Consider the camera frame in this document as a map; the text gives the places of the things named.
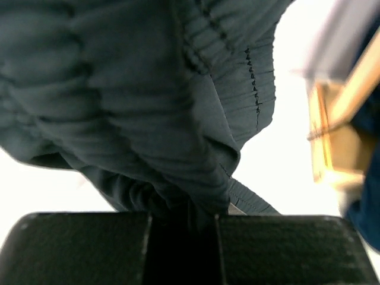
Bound dark charcoal shorts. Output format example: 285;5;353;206
1;1;290;232

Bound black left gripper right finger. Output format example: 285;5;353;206
216;216;379;284

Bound aluminium frame rail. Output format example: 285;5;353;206
293;1;379;81

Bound wooden clothes rack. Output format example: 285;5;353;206
308;32;379;187

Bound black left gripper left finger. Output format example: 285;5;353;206
1;213;151;285

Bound navy blue shorts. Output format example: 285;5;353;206
345;86;379;251

